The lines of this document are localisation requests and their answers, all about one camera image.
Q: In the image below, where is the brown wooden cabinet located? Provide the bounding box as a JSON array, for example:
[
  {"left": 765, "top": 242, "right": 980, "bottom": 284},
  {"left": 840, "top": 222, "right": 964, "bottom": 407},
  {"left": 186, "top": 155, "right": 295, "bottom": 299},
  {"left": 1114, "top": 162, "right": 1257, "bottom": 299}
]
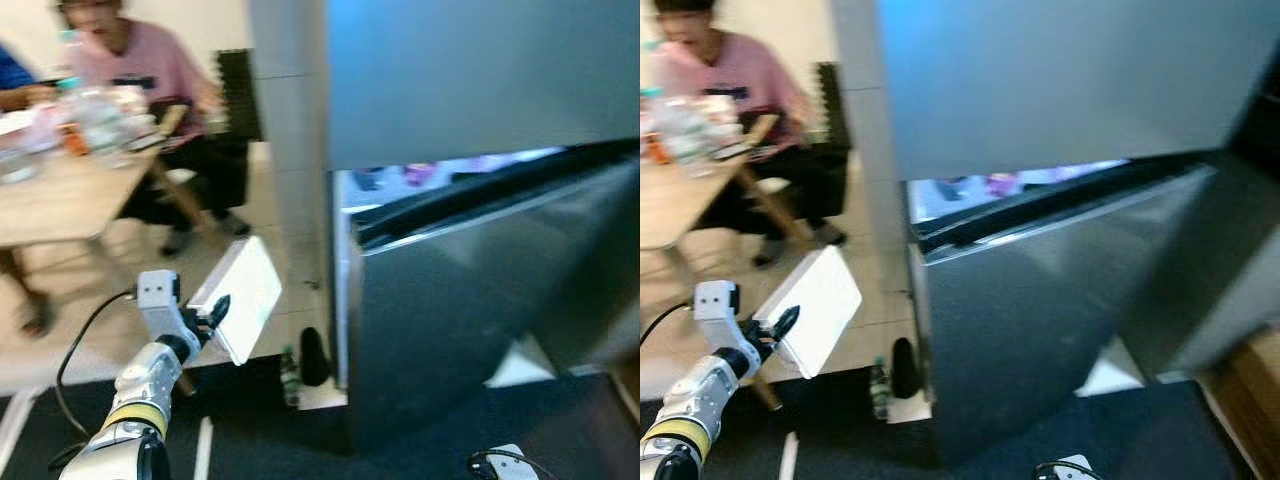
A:
[{"left": 1198, "top": 328, "right": 1280, "bottom": 471}]

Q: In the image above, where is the light wooden dining table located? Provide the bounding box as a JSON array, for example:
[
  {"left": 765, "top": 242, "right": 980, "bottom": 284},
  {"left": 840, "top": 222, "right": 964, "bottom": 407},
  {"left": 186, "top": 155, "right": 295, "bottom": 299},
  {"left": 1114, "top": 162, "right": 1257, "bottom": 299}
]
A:
[
  {"left": 0, "top": 100, "right": 216, "bottom": 291},
  {"left": 640, "top": 112, "right": 811, "bottom": 291}
]

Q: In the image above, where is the black floor mat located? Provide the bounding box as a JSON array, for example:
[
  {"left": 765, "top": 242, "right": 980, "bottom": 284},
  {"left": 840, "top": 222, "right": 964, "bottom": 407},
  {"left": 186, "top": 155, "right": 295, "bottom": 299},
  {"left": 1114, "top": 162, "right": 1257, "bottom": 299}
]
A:
[
  {"left": 0, "top": 355, "right": 641, "bottom": 480},
  {"left": 640, "top": 375, "right": 1261, "bottom": 480}
]

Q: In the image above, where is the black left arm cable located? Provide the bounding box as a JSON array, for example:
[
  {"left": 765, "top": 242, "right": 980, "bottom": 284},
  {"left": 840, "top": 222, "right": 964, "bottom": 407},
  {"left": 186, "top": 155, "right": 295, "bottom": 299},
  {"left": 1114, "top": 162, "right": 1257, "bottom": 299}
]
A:
[
  {"left": 640, "top": 300, "right": 696, "bottom": 346},
  {"left": 55, "top": 288, "right": 139, "bottom": 441}
]

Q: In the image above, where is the small green capped bottle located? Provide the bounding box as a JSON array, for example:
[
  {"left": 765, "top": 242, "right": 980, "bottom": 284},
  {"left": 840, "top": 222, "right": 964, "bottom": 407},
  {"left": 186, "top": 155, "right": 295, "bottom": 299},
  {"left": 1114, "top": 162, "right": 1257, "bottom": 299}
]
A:
[
  {"left": 869, "top": 357, "right": 891, "bottom": 421},
  {"left": 281, "top": 345, "right": 302, "bottom": 408}
]

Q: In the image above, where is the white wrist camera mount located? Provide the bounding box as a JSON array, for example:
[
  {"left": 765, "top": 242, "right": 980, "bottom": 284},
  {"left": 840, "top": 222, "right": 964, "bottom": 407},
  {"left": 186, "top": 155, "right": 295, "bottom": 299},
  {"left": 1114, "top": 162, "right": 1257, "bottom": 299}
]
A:
[
  {"left": 1035, "top": 455, "right": 1101, "bottom": 480},
  {"left": 137, "top": 270, "right": 181, "bottom": 336},
  {"left": 468, "top": 443, "right": 541, "bottom": 480},
  {"left": 693, "top": 281, "right": 742, "bottom": 349}
]

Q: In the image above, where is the black rounded floor object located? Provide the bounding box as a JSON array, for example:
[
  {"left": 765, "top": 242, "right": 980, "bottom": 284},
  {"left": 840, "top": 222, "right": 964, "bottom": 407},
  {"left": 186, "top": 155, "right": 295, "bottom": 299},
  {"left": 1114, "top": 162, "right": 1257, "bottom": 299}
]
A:
[
  {"left": 891, "top": 338, "right": 924, "bottom": 400},
  {"left": 299, "top": 327, "right": 332, "bottom": 388}
]

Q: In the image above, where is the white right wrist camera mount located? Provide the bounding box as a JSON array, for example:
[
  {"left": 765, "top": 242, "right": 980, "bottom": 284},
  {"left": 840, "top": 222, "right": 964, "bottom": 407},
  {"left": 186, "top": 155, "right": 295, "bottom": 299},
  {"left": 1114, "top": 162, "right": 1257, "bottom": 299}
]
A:
[
  {"left": 468, "top": 443, "right": 541, "bottom": 480},
  {"left": 1035, "top": 455, "right": 1101, "bottom": 480}
]

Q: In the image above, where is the grey fridge lower door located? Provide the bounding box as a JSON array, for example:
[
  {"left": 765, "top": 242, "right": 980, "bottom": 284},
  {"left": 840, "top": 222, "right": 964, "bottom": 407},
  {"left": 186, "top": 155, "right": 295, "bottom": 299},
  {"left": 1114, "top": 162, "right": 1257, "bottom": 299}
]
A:
[
  {"left": 915, "top": 162, "right": 1280, "bottom": 469},
  {"left": 345, "top": 158, "right": 641, "bottom": 456}
]

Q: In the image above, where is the grey fridge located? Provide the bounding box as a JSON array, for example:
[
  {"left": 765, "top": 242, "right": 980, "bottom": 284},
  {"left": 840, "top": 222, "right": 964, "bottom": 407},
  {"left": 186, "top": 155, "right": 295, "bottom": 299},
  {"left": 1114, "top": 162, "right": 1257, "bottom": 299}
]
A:
[
  {"left": 878, "top": 0, "right": 1280, "bottom": 469},
  {"left": 327, "top": 0, "right": 641, "bottom": 456}
]

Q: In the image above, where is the person in blue shirt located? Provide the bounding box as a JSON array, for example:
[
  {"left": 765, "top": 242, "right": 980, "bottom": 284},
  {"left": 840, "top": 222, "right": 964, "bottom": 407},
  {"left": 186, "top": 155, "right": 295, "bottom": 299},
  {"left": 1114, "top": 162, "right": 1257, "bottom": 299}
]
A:
[{"left": 0, "top": 40, "right": 58, "bottom": 338}]

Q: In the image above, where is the person in pink shirt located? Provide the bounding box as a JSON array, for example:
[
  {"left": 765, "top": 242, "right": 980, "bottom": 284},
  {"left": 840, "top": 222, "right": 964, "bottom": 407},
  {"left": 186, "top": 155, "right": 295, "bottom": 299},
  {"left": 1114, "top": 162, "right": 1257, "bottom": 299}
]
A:
[
  {"left": 650, "top": 0, "right": 851, "bottom": 269},
  {"left": 55, "top": 0, "right": 253, "bottom": 258}
]

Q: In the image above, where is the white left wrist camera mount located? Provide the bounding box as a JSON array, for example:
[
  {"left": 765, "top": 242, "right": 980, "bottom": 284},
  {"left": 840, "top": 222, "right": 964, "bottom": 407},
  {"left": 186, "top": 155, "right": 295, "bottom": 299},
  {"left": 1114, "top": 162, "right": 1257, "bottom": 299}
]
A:
[
  {"left": 693, "top": 281, "right": 742, "bottom": 349},
  {"left": 137, "top": 270, "right": 181, "bottom": 336}
]

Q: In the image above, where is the white lidded food container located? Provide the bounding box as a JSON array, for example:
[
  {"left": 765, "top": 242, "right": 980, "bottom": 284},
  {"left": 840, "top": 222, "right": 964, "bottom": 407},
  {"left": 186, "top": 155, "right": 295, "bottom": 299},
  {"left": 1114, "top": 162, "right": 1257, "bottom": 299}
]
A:
[
  {"left": 752, "top": 246, "right": 863, "bottom": 379},
  {"left": 188, "top": 236, "right": 283, "bottom": 366}
]

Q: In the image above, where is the black acoustic foam panel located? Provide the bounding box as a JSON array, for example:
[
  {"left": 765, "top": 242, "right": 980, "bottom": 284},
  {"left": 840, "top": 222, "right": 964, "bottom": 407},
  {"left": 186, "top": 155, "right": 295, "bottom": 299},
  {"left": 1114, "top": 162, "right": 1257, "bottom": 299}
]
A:
[
  {"left": 213, "top": 48, "right": 264, "bottom": 143},
  {"left": 815, "top": 62, "right": 853, "bottom": 153}
]

